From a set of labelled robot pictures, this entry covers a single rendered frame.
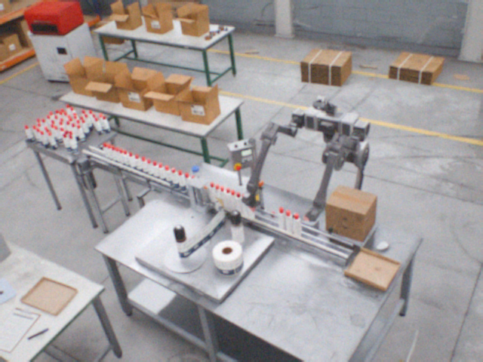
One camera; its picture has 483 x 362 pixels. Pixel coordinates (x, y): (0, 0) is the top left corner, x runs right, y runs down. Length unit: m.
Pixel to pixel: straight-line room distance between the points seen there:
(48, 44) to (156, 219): 5.20
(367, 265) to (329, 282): 0.30
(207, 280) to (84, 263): 2.02
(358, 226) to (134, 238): 1.71
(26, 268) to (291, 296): 2.04
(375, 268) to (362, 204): 0.46
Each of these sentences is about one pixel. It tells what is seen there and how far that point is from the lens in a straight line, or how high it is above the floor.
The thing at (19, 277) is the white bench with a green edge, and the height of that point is 0.80.
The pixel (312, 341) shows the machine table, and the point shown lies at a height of 0.83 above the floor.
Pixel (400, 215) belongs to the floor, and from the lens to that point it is 5.35.
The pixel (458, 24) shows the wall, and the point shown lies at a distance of 8.58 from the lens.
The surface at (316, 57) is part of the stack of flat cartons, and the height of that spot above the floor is 0.31.
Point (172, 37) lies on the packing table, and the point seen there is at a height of 0.78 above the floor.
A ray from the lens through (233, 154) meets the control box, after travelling 3.68.
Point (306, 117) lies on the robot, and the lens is 3.96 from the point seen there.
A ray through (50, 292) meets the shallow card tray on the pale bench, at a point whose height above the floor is 0.80.
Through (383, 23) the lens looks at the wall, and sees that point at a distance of 8.87.
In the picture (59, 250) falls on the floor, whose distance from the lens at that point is 5.58.
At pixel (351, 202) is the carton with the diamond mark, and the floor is 1.12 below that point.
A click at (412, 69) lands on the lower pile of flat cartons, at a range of 7.75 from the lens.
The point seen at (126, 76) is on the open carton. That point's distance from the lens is 6.13.
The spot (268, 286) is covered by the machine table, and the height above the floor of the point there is 0.83.
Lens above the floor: 3.47
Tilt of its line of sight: 37 degrees down
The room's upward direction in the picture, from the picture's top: 7 degrees counter-clockwise
